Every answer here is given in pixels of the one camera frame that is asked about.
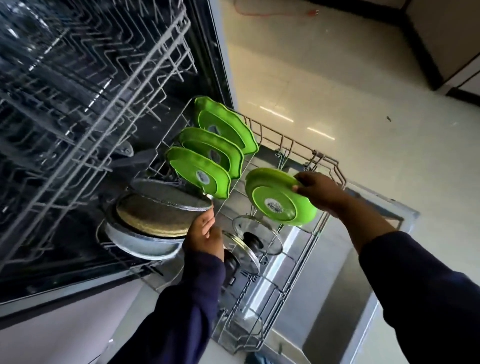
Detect person's left hand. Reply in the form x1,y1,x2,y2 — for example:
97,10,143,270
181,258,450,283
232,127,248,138
182,206,226,262

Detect person's right hand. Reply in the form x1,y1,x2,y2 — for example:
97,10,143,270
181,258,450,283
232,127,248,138
292,171,350,218

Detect tan speckled plate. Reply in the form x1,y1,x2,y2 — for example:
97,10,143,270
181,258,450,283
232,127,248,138
115,193,200,238

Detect cream round plate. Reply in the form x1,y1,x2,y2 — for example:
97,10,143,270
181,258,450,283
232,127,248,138
104,221,185,262

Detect wire dishwasher rack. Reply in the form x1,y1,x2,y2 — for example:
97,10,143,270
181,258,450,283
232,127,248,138
0,0,198,271
95,95,348,355

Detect person's right forearm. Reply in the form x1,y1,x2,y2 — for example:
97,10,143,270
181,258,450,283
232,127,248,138
337,198,480,364

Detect person's left forearm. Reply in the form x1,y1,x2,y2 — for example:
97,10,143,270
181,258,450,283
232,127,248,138
108,251,227,364

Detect person's left leg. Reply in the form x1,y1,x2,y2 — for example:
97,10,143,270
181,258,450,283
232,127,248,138
245,351,275,364

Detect white base cabinet door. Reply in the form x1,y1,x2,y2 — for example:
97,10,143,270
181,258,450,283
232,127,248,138
0,279,145,364

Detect white low cabinet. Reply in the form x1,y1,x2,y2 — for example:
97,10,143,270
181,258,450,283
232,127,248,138
436,56,480,98

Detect orange cord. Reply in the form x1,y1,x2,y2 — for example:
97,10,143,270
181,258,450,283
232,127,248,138
234,0,320,18

